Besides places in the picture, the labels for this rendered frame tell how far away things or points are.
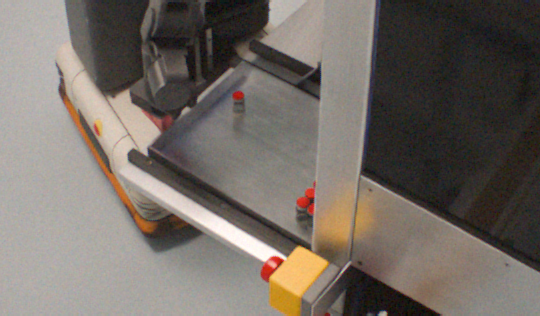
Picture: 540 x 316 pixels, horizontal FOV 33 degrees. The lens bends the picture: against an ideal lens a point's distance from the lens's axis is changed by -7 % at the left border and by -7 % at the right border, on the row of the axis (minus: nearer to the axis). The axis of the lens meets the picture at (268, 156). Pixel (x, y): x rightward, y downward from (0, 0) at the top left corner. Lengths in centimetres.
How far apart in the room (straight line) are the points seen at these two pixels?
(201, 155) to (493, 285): 65
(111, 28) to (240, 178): 96
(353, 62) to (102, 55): 151
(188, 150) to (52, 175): 123
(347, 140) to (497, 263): 24
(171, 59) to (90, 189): 136
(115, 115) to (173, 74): 114
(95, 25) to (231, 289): 77
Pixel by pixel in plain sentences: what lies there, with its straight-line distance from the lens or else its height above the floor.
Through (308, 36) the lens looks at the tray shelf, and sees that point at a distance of 187.
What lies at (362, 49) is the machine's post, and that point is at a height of 140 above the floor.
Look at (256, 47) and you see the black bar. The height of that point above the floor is 90.
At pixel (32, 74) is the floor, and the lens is 318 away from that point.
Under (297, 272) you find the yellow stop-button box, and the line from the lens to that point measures 131.
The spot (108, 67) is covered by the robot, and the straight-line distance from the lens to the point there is 256.
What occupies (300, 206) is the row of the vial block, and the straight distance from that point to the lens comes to 152.
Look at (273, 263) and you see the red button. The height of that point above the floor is 101.
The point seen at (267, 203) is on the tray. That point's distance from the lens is 158.
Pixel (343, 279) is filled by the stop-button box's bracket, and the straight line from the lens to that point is 134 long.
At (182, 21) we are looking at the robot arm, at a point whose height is 116.
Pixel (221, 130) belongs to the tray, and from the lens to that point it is 168.
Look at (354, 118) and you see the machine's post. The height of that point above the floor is 129.
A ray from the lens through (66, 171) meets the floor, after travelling 285.
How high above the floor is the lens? 211
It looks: 48 degrees down
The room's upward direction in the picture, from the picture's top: straight up
